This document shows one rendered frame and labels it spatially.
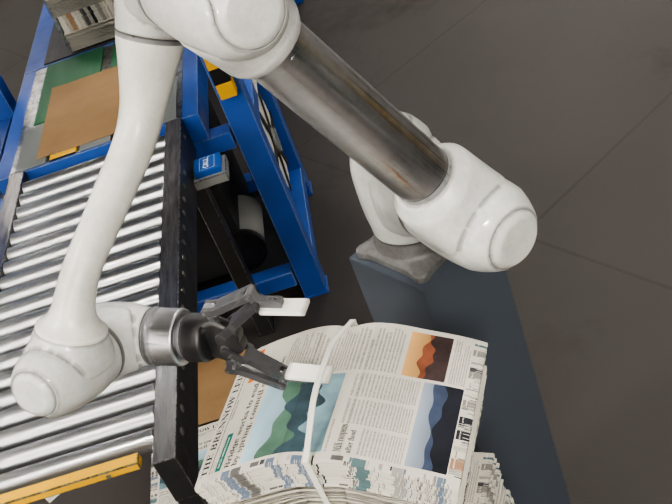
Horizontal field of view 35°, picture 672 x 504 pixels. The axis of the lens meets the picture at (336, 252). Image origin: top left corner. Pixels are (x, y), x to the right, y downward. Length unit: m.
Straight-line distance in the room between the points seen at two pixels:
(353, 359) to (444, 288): 0.34
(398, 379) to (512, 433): 0.69
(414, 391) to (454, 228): 0.26
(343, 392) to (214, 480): 0.24
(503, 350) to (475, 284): 0.20
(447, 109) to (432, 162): 2.67
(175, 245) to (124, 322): 1.02
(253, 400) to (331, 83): 0.55
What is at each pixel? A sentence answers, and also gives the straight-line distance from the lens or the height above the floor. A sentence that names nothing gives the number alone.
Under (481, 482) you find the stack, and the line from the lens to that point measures 1.80.
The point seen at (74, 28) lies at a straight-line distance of 3.89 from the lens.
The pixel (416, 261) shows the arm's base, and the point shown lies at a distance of 1.93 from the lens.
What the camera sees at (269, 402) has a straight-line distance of 1.69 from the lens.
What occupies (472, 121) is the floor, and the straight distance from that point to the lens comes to 4.17.
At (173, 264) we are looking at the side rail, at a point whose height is 0.80.
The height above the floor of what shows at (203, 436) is 0.01.
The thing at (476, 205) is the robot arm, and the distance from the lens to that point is 1.66.
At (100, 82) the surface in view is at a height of 0.80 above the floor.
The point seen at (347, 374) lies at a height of 1.10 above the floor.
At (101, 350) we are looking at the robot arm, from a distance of 1.54.
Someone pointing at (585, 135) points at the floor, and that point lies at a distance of 3.94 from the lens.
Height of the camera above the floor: 2.22
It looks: 36 degrees down
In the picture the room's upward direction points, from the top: 22 degrees counter-clockwise
